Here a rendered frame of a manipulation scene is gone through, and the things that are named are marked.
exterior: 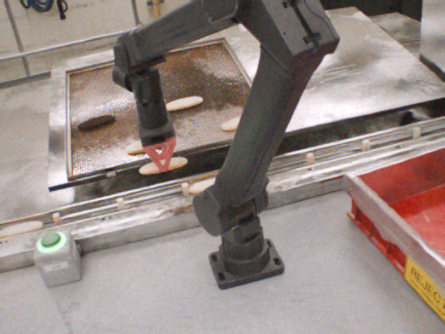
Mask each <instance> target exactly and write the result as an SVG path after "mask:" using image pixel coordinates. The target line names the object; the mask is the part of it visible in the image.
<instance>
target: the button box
mask: <svg viewBox="0 0 445 334"><path fill-rule="evenodd" d="M55 232H61V233H63V234H64V235H65V237H66V241H65V243H64V245H63V246H62V247H61V248H60V249H58V250H56V251H51V252H41V251H40V250H39V249H38V247H37V243H38V241H39V240H40V239H41V238H42V237H43V236H45V235H46V234H47V233H46V234H43V235H41V236H38V235H37V236H36V240H35V249H34V255H33V259H34V262H35V264H36V266H37V268H38V272H39V274H40V275H41V278H42V280H43V282H44V285H45V287H46V288H50V287H52V286H58V285H60V284H67V283H70V282H75V281H78V280H81V279H82V276H81V257H84V254H83V250H82V248H81V246H80V244H76V243H75V239H74V238H73V236H72V233H71V231H70V229H66V230H58V231H55Z"/></svg>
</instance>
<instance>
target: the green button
mask: <svg viewBox="0 0 445 334"><path fill-rule="evenodd" d="M61 240H62V238H61V236H60V234H59V233H56V232H51V233H47V234H46V235H45V236H43V237H42V238H41V246H42V247H43V248H45V249H48V248H51V247H55V246H57V245H58V244H60V243H61Z"/></svg>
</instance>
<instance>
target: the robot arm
mask: <svg viewBox="0 0 445 334"><path fill-rule="evenodd" d="M240 23H241V24H242V26H244V27H245V29H246V30H248V31H249V33H250V34H251V35H252V36H254V37H255V38H256V40H258V41H259V43H260V46H259V47H260V56H259V60H258V64H257V70H256V74H255V76H254V78H253V80H252V85H251V87H250V90H249V94H248V96H247V98H246V104H245V105H244V108H243V111H242V114H241V116H240V119H239V124H238V126H237V128H236V133H235V135H234V137H233V140H232V143H231V147H230V150H229V153H228V155H227V158H226V159H225V162H224V164H223V166H222V168H221V169H220V170H219V172H218V173H217V175H216V178H215V184H212V185H210V186H208V187H207V188H205V189H204V191H202V192H199V193H197V194H195V195H194V196H193V198H192V206H193V209H194V212H195V214H196V217H197V219H198V221H199V222H200V223H201V226H202V227H203V228H204V229H205V230H206V231H207V232H208V233H209V235H211V236H213V237H217V236H222V244H221V245H219V246H218V248H219V250H218V251H215V252H212V253H210V254H209V263H210V268H211V270H212V272H213V274H214V276H215V279H216V282H217V285H218V289H221V290H226V289H231V288H234V287H237V286H240V285H243V284H250V283H254V282H256V281H259V280H263V279H264V278H268V277H275V276H278V275H282V274H283V273H284V263H283V260H282V258H281V257H280V256H279V254H278V250H277V249H276V247H275V246H274V245H273V241H272V240H271V239H268V238H264V236H263V232H262V226H261V221H260V217H258V216H257V215H259V214H261V213H262V211H263V210H265V209H267V207H268V206H269V194H268V192H267V190H266V188H267V186H268V184H269V182H270V180H269V177H268V176H267V175H266V173H267V171H268V169H269V167H270V163H271V161H272V160H273V158H274V156H275V154H276V152H277V148H278V146H279V144H280V143H281V141H282V138H283V137H284V133H285V131H286V129H287V128H288V126H289V123H290V120H291V118H292V117H293V116H294V113H295V109H296V107H297V105H298V104H299V103H300V98H301V97H302V94H303V92H304V90H305V88H306V86H307V85H308V83H309V80H310V78H311V77H312V76H313V73H314V71H316V70H317V68H318V67H320V65H321V64H322V61H323V59H324V58H325V56H326V55H328V54H329V55H331V54H334V52H335V50H336V48H337V45H338V44H339V43H340V38H339V35H338V33H337V31H336V30H335V28H334V26H333V25H332V22H331V21H330V20H329V17H328V16H327V14H326V12H325V10H324V8H323V7H322V5H321V4H320V2H319V0H189V1H187V2H186V3H183V4H182V5H179V6H177V7H176V8H175V9H173V10H170V11H169V12H167V13H166V14H164V15H162V16H160V17H159V18H157V19H156V20H153V21H152V22H150V23H147V24H145V25H143V26H141V27H137V28H136V29H135V30H133V31H131V32H128V33H125V34H122V35H121V36H120V37H118V38H117V40H116V45H115V46H114V49H113V50H114V52H113V54H114V63H115V67H114V68H113V71H112V77H113V79H112V80H113V82H114V83H116V85H118V86H121V87H122V88H124V89H126V90H128V91H129V92H131V93H134V99H135V101H136V108H137V111H136V113H137V116H136V121H137V124H136V125H137V128H138V132H139V135H140V142H141V146H142V148H143V151H144V153H146V154H147V155H148V156H149V157H150V160H152V161H153V162H154V163H155V165H156V167H157V168H158V169H159V170H160V171H161V172H163V171H166V170H169V163H170V160H171V158H172V155H173V152H174V150H175V147H176V133H175V129H174V125H173V123H172V122H171V117H170V115H169V113H168V110H167V109H166V100H165V97H164V95H163V94H164V92H163V80H162V77H161V73H160V69H159V68H157V67H151V66H154V65H156V64H159V63H164V62H167V60H166V56H165V53H168V52H170V51H172V50H173V49H176V48H178V47H181V46H184V45H187V44H188V43H193V42H194V41H195V40H199V39H202V38H204V37H206V36H209V35H213V34H215V33H217V32H219V31H221V30H226V29H228V28H231V27H232V26H238V25H239V24H240ZM161 147H163V150H162V153H161V154H159V153H158V152H156V149H157V148H161ZM159 160H165V162H164V164H162V163H161V162H160V161H159Z"/></svg>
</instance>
